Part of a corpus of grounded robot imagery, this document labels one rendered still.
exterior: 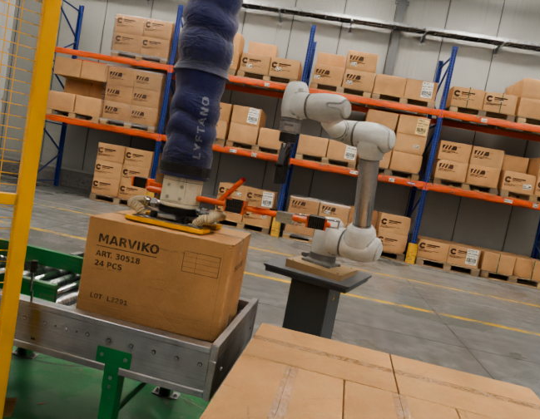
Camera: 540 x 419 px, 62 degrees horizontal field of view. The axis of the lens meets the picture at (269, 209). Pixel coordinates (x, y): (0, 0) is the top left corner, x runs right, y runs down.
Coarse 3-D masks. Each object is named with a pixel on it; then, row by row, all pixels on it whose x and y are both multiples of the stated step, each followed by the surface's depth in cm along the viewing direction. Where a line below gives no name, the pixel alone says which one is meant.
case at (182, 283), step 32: (96, 224) 179; (128, 224) 177; (96, 256) 180; (128, 256) 178; (160, 256) 177; (192, 256) 175; (224, 256) 174; (96, 288) 181; (128, 288) 179; (160, 288) 177; (192, 288) 176; (224, 288) 174; (128, 320) 180; (160, 320) 178; (192, 320) 177; (224, 320) 183
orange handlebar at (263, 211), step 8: (152, 184) 223; (160, 184) 222; (160, 192) 193; (200, 200) 191; (208, 200) 190; (216, 200) 190; (224, 200) 194; (248, 208) 187; (256, 208) 187; (264, 208) 189; (296, 216) 185; (328, 224) 183
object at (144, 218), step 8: (128, 216) 184; (136, 216) 183; (144, 216) 184; (152, 216) 186; (160, 224) 182; (168, 224) 181; (176, 224) 181; (184, 224) 182; (192, 224) 185; (192, 232) 180; (200, 232) 179; (208, 232) 186
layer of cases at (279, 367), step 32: (256, 352) 176; (288, 352) 181; (320, 352) 188; (352, 352) 194; (384, 352) 202; (224, 384) 146; (256, 384) 150; (288, 384) 154; (320, 384) 158; (352, 384) 163; (384, 384) 168; (416, 384) 174; (448, 384) 180; (480, 384) 186; (512, 384) 192; (224, 416) 127; (256, 416) 130; (288, 416) 134; (320, 416) 137; (352, 416) 141; (384, 416) 144; (416, 416) 148; (448, 416) 153; (480, 416) 157; (512, 416) 162
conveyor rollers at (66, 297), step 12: (0, 264) 227; (24, 264) 232; (36, 276) 216; (48, 276) 223; (60, 276) 232; (72, 276) 228; (60, 288) 205; (72, 288) 213; (60, 300) 191; (72, 300) 199
